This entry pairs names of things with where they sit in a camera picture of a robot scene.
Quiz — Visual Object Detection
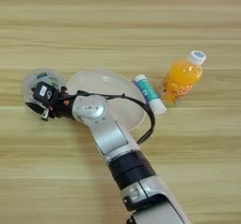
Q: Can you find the teal white glue stick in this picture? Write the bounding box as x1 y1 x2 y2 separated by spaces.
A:
131 73 168 116

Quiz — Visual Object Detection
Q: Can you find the white round plate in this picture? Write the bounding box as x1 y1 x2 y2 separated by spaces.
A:
65 69 147 132

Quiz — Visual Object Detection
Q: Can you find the clear tape roll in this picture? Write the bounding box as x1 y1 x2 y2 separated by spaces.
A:
22 67 68 117

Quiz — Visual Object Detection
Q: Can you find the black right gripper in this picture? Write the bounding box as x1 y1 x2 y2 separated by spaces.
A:
24 80 77 121

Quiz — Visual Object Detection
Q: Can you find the small black box white label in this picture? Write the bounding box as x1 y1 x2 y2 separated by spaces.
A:
31 80 59 107

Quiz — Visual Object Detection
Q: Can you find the orange juice bottle white cap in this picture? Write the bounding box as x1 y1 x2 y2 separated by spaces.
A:
157 49 208 107

